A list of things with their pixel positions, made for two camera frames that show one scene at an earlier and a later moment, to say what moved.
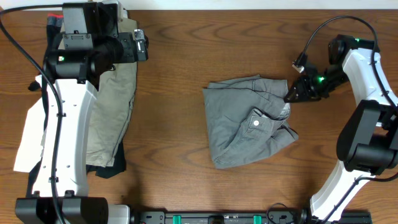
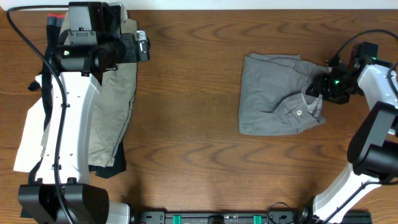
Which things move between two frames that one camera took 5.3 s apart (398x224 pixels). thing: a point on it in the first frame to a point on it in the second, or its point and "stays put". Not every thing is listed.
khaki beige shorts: [109, 111] stays put
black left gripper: [140, 47] stays put
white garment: [30, 149] stays put
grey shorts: [248, 118] to [272, 94]
